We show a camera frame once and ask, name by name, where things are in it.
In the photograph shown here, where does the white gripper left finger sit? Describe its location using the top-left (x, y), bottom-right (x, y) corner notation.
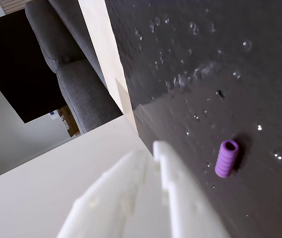
top-left (56, 149), bottom-right (174, 238)

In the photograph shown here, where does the black flat panel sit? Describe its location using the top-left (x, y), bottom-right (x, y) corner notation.
top-left (0, 9), bottom-right (67, 124)

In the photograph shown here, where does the brown cardboard box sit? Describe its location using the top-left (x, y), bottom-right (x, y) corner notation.
top-left (57, 105), bottom-right (81, 138)

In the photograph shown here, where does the grey fabric sofa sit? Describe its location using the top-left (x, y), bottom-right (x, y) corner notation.
top-left (24, 0), bottom-right (124, 135)

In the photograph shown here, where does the purple ribbed pen grip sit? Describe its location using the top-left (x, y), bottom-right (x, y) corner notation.
top-left (214, 139), bottom-right (240, 179)

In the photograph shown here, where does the dark grey table mat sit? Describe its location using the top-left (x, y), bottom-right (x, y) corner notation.
top-left (104, 0), bottom-right (282, 238)

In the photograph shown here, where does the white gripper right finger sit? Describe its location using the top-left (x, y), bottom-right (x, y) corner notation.
top-left (152, 140), bottom-right (231, 238)

